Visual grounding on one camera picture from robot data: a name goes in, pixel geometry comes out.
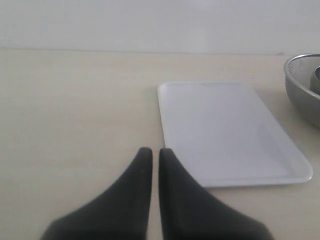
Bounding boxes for small stainless steel bowl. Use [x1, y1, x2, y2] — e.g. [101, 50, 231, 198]
[310, 66, 320, 95]

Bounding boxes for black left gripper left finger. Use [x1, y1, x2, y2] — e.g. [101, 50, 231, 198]
[41, 147, 153, 240]

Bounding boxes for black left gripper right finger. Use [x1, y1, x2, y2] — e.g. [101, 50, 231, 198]
[158, 147, 255, 240]

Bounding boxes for steel mesh colander bowl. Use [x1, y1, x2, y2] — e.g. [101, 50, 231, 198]
[283, 53, 320, 128]

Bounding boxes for white rectangular plastic tray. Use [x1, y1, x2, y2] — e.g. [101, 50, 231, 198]
[157, 82, 313, 188]

